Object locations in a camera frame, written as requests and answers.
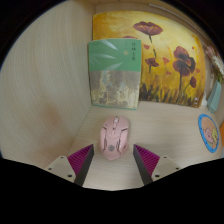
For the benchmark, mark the round blue-rimmed cartoon mouse pad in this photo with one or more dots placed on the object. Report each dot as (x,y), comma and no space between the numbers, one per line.
(209,132)

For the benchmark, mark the light blue faceted vase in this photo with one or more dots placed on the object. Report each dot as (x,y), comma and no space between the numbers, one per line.
(215,96)

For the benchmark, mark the yellow poppy flower painting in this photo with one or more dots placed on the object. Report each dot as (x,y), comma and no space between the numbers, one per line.
(166,46)

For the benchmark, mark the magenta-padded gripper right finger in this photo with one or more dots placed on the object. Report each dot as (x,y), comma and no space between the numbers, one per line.
(150,160)

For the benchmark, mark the green covered book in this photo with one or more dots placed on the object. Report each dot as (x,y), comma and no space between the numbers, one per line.
(114,76)

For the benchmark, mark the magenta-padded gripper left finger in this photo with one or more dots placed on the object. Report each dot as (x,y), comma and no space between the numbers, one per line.
(74,161)

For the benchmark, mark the pink computer mouse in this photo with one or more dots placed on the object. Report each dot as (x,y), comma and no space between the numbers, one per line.
(114,137)

